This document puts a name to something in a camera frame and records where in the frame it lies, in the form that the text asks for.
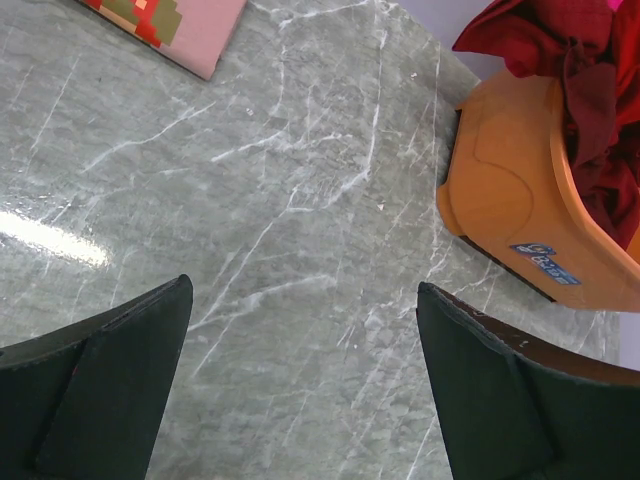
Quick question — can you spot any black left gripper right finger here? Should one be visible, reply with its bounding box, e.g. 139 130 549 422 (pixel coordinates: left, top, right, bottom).
417 282 639 479

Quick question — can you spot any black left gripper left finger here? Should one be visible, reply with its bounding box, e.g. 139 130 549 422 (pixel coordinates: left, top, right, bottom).
1 275 193 479

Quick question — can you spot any orange plastic laundry basket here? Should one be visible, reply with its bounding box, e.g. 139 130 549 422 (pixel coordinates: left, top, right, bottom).
437 71 639 313

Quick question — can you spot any dark maroon crumpled shirt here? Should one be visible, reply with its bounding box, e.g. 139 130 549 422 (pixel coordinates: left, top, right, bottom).
562 39 639 249

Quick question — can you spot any bright red crumpled shirt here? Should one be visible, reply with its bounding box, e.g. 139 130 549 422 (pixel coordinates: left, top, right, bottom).
454 1 639 126

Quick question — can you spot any folded pink printed t-shirt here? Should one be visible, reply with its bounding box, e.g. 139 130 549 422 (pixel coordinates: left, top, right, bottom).
83 0 247 80

